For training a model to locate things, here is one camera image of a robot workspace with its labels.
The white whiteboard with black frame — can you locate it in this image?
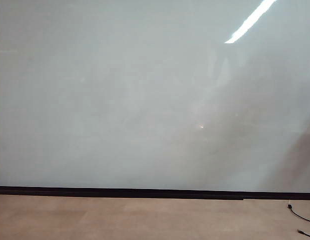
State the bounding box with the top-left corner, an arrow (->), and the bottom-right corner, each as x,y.
0,0 -> 310,201

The black cable with plug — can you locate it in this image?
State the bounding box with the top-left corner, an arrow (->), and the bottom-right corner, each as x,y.
286,203 -> 310,224
296,228 -> 310,239

